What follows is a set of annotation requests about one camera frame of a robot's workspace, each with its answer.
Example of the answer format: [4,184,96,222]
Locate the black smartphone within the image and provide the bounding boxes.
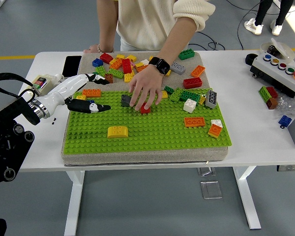
[62,55,82,79]

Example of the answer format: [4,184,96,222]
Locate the green studded baseplate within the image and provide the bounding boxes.
[62,88,233,155]

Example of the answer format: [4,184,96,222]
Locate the clear plastic wrap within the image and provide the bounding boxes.
[274,94,295,116]

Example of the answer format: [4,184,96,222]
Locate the lime green long brick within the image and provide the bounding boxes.
[169,88,185,103]
[107,68,125,80]

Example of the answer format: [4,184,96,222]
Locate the beaded bracelet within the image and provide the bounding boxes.
[97,43,115,53]

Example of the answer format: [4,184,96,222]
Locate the red square brick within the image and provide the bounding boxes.
[99,53,114,64]
[140,102,151,115]

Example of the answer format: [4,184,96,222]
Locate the dark green long brick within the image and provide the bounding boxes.
[178,90,201,103]
[178,49,196,60]

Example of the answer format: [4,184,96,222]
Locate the white table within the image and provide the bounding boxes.
[14,50,295,231]

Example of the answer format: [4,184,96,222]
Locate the black round roll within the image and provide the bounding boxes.
[245,53,259,67]

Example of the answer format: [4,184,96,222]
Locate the person's left hand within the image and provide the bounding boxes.
[128,65,164,112]

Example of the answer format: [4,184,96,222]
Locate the white control box coloured buttons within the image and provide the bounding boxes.
[250,52,295,99]

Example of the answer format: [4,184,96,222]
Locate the blue brick keychain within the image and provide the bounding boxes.
[278,115,293,129]

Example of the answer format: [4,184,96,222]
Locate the white round lidded container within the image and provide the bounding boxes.
[260,37,295,61]

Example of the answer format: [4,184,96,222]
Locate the table control panel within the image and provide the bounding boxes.
[276,164,295,172]

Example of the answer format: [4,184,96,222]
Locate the red long brick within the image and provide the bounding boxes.
[121,58,133,74]
[265,86,279,99]
[183,77,203,89]

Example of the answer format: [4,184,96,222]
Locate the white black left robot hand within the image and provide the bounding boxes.
[40,72,111,115]

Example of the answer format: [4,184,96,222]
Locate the person's right hand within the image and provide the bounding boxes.
[83,45,101,54]

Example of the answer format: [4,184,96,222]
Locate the clear floor plate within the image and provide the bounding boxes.
[200,181,223,200]
[197,167,217,177]

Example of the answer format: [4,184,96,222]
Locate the beige red-green switch box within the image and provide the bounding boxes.
[30,74,57,96]

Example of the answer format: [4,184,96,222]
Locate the yellow curved brick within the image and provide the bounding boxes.
[107,125,129,139]

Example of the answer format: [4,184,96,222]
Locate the grey sloped brick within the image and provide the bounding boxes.
[120,94,133,108]

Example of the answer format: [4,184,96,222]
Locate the orange brick on yellow plate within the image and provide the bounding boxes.
[207,124,223,138]

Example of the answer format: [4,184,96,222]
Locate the grey cushion mat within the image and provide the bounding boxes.
[61,51,230,168]

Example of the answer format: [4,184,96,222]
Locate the black wristwatch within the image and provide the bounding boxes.
[148,57,170,74]

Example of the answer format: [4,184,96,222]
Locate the grey long brick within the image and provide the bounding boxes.
[205,89,218,109]
[171,61,186,75]

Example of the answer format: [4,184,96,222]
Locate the person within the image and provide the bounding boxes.
[244,0,295,37]
[96,0,216,52]

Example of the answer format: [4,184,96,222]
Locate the black floor cable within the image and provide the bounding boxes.
[186,29,226,52]
[236,0,264,51]

